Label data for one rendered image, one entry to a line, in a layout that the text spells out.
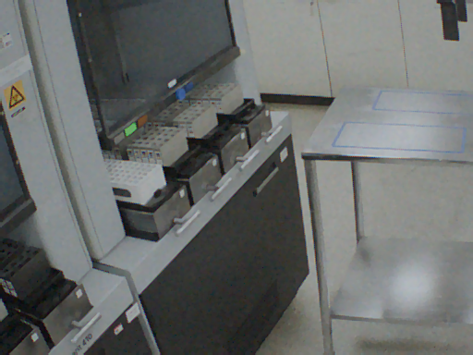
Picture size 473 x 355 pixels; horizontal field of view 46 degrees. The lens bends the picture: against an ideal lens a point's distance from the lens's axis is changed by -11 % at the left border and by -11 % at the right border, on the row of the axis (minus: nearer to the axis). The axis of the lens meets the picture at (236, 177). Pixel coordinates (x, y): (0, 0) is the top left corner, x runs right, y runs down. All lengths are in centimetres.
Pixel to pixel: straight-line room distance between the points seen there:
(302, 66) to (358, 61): 38
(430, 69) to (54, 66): 261
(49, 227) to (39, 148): 17
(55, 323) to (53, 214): 24
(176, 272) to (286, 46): 247
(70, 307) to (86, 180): 29
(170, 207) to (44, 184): 35
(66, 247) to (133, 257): 17
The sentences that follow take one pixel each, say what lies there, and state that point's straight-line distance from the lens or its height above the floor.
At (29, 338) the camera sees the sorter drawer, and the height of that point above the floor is 80.
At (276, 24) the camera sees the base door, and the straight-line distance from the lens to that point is 375.
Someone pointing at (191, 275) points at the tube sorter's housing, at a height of 58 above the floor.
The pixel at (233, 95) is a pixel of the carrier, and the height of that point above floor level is 86.
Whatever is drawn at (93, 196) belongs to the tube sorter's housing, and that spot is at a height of 89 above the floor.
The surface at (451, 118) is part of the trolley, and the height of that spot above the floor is 82.
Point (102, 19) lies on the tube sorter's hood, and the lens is 133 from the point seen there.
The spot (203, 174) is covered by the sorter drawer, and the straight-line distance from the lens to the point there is 153.
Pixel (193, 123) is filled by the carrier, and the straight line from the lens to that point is 162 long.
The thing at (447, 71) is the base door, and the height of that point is 31.
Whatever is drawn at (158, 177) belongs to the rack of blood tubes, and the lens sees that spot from 144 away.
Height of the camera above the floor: 148
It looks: 28 degrees down
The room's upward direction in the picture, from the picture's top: 11 degrees counter-clockwise
